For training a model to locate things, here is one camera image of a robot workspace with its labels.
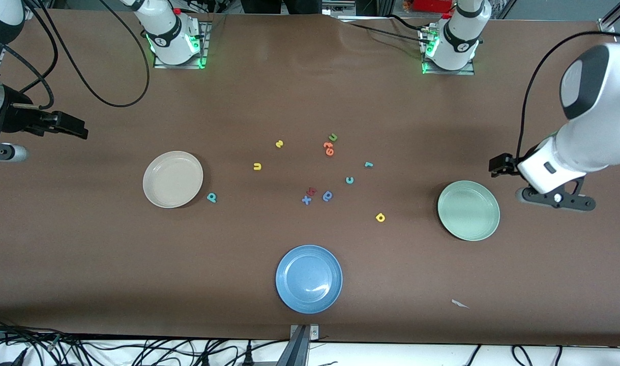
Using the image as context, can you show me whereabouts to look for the silver table edge bracket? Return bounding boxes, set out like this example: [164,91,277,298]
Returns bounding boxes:
[290,324,319,341]

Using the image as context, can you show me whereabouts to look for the beige round plate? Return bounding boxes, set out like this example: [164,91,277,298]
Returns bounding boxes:
[142,151,204,209]

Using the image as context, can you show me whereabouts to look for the red box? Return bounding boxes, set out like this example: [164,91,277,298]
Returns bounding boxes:
[411,0,455,13]

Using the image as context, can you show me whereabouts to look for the pale green round plate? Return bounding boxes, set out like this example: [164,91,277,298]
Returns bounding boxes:
[437,180,500,241]

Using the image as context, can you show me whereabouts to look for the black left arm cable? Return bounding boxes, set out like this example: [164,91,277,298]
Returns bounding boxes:
[516,30,620,159]

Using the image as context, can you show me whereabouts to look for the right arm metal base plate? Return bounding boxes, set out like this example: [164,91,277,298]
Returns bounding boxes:
[154,21,209,69]

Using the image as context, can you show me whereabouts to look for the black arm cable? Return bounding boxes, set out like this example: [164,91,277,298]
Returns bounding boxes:
[0,0,151,110]
[516,30,620,159]

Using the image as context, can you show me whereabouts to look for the black base cable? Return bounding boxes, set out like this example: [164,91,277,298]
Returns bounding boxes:
[346,22,425,44]
[388,14,425,32]

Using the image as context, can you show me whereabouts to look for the blue round plate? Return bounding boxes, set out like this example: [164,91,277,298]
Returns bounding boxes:
[276,245,343,314]

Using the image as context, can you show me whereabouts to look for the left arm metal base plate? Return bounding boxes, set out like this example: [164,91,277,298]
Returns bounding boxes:
[422,25,476,76]

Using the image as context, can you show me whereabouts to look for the tangled black floor cables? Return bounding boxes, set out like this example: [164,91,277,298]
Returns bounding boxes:
[0,316,341,366]

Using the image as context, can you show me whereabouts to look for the grey aluminium profile beam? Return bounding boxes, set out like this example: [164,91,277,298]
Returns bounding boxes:
[276,325,310,366]

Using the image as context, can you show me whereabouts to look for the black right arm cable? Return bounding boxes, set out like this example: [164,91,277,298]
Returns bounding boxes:
[0,0,151,110]

